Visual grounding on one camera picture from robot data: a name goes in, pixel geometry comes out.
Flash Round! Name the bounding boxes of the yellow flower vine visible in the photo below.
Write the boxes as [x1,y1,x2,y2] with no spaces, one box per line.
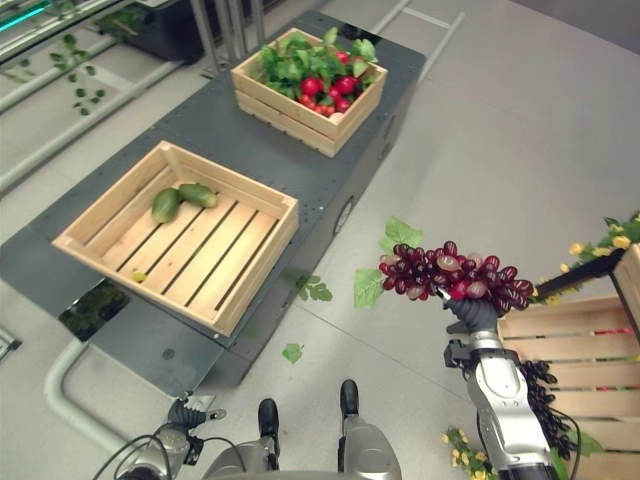
[542,212,640,307]

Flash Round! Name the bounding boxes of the silver robot right leg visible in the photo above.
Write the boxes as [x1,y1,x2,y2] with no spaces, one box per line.
[338,413,403,480]

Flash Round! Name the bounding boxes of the leafy radish greens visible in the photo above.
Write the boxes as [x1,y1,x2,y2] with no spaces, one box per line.
[257,26,380,99]

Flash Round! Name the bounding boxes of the black grape bunch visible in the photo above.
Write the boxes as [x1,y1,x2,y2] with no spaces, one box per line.
[519,358,576,457]

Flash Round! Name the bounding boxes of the red grape bunch with leaves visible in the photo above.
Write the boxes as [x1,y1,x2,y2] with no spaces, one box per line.
[353,217,535,314]

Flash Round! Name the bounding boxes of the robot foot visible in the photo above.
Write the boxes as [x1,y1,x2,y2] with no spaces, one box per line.
[339,379,361,417]
[257,397,280,442]

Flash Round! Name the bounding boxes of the lobed green loose leaf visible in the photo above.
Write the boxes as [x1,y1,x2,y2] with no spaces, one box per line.
[296,275,334,303]

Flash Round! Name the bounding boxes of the silver robot leg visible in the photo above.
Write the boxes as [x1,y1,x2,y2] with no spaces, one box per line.
[205,433,281,480]
[338,413,403,480]

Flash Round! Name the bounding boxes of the wooden crate with fruits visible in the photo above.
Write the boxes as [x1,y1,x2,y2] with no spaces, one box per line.
[497,294,640,452]

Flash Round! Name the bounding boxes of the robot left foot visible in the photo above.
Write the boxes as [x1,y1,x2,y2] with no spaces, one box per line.
[257,397,280,442]

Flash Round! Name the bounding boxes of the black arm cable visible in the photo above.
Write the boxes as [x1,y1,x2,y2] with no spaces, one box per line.
[94,433,174,480]

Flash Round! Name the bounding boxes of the grey floor pipe rail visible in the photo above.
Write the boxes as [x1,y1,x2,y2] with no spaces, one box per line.
[43,339,132,454]

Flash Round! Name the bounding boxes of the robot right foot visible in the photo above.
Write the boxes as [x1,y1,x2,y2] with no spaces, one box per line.
[339,379,361,417]

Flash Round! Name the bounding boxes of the green leaf vine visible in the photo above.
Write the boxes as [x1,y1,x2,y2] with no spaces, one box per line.
[17,32,107,117]

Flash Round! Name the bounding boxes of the shallow wooden slat crate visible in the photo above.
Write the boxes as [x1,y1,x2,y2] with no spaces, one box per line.
[52,140,300,337]

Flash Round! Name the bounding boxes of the yellow flower sprig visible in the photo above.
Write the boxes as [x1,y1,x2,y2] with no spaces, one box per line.
[439,426,497,480]

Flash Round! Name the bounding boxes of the silver robot left leg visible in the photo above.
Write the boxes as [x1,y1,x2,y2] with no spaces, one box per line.
[205,433,281,480]

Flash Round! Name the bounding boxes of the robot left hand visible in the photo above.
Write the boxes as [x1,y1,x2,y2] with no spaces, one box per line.
[167,392,227,432]

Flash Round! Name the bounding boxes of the grey metal ladder frame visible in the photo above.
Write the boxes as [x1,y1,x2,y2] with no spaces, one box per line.
[372,0,467,84]

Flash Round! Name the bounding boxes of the wooden crate with black frame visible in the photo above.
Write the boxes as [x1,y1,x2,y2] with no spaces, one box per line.
[533,243,640,329]

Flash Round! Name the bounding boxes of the dark grey metal platform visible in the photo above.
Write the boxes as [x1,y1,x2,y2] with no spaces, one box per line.
[0,9,426,401]

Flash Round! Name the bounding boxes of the wooden crate with radishes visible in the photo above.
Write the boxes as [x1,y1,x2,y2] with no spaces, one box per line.
[230,28,389,159]

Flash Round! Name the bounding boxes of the black storage bin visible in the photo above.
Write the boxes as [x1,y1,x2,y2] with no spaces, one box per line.
[105,0,207,65]

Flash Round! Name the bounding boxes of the green mango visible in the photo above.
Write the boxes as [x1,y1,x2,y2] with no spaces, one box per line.
[151,187,182,224]
[178,183,219,209]

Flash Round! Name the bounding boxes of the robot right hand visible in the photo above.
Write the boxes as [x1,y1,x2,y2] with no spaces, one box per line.
[439,287,502,334]

